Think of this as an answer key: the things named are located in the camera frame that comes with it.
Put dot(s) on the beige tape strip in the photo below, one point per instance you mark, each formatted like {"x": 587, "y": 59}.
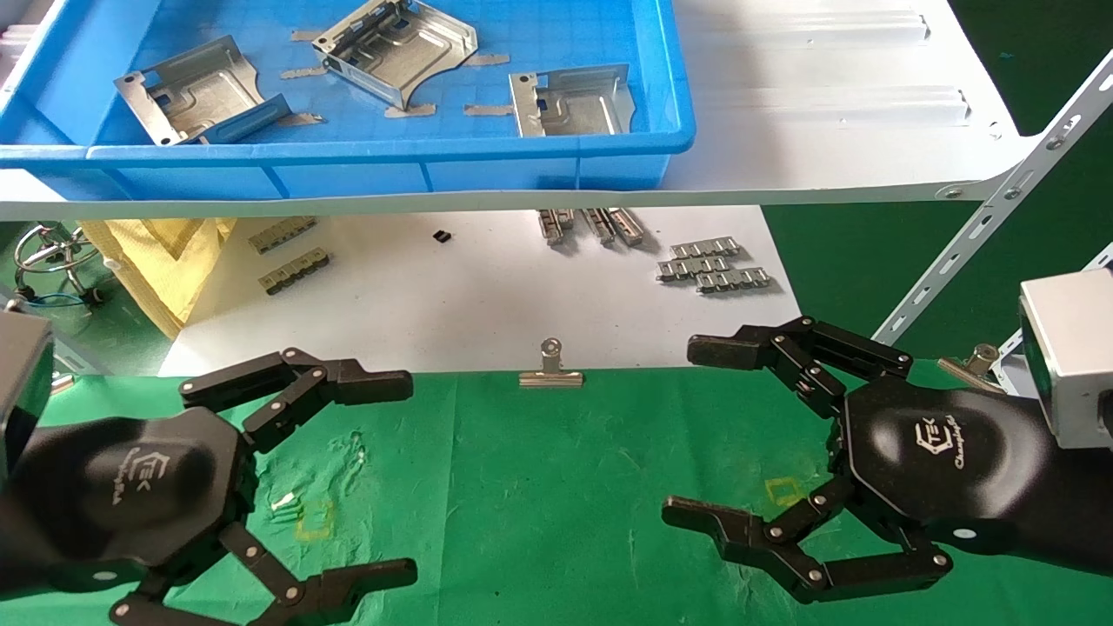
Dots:
{"x": 304, "y": 36}
{"x": 491, "y": 60}
{"x": 410, "y": 109}
{"x": 304, "y": 71}
{"x": 304, "y": 119}
{"x": 487, "y": 109}

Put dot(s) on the short silver metal rail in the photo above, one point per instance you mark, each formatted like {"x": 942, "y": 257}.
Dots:
{"x": 628, "y": 226}
{"x": 555, "y": 224}
{"x": 598, "y": 226}

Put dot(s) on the green table cloth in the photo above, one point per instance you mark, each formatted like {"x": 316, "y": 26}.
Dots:
{"x": 539, "y": 504}

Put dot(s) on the stamped metal bracket part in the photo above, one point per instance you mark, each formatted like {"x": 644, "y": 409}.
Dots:
{"x": 583, "y": 109}
{"x": 200, "y": 91}
{"x": 391, "y": 52}

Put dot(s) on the grey connector strip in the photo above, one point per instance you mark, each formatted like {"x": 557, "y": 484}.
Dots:
{"x": 283, "y": 235}
{"x": 296, "y": 270}

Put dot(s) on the yellow cloth bag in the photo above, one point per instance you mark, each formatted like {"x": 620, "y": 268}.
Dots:
{"x": 165, "y": 261}

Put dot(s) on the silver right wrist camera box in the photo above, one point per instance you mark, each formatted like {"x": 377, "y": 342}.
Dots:
{"x": 1074, "y": 356}

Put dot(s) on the blue plastic bin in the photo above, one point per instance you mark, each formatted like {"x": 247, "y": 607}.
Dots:
{"x": 348, "y": 178}

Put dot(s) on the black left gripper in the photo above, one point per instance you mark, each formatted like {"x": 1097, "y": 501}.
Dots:
{"x": 130, "y": 487}

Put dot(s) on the grey slotted shelf upright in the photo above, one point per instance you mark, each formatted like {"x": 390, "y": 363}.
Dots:
{"x": 78, "y": 358}

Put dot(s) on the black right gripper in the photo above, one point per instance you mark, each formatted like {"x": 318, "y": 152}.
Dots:
{"x": 948, "y": 461}

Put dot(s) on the silver metal clip strip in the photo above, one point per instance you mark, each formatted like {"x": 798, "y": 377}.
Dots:
{"x": 735, "y": 279}
{"x": 694, "y": 267}
{"x": 706, "y": 248}

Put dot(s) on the white metal shelf board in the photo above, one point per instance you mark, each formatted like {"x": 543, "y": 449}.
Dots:
{"x": 826, "y": 148}

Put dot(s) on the white paper sheet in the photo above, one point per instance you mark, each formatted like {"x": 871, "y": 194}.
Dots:
{"x": 435, "y": 304}

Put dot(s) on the small white scrap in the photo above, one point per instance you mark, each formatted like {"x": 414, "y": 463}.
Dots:
{"x": 283, "y": 501}

